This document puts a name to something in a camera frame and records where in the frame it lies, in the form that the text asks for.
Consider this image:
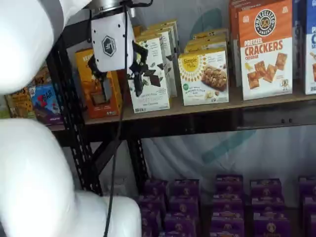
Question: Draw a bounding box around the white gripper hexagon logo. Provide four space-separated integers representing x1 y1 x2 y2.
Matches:
87 10 150 103

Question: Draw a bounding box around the white chocolate thins box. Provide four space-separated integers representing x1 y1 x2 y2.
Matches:
127 37 171 114
137 29 177 98
148 21 180 51

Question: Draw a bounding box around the orange snack box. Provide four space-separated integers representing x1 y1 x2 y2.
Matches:
75 48 123 119

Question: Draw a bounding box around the black metal shelf rack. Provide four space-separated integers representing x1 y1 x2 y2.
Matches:
45 7 316 197

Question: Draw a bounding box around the blue purple Zbar box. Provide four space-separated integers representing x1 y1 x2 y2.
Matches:
28 83 65 125

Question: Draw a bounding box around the orange kids bar box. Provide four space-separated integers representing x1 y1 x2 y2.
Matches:
31 65 52 87

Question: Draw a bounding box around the brown particle board shelf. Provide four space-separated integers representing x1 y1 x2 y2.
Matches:
83 93 316 124

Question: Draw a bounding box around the brown snack bar box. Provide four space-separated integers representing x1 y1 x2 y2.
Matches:
4 87 37 119

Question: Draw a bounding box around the purple snack box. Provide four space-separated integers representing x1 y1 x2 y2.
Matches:
302 196 316 237
137 195 166 215
253 217 291 237
144 179 169 198
169 196 199 216
211 212 245 237
251 197 288 218
140 209 162 237
298 175 316 197
249 179 282 199
216 174 244 198
212 197 245 214
164 213 198 237
172 179 200 198

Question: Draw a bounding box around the orange pretzel crackers box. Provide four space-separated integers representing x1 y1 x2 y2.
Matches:
238 0 294 101

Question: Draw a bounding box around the blue and white box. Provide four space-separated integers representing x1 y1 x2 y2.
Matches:
305 0 316 95

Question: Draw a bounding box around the white backdrop sheet teal print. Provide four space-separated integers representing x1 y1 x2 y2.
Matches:
130 0 316 196

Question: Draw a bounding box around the thin black cable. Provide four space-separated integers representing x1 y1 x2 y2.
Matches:
86 9 93 43

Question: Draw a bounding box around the thick black cable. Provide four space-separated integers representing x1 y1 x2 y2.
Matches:
105 0 154 237

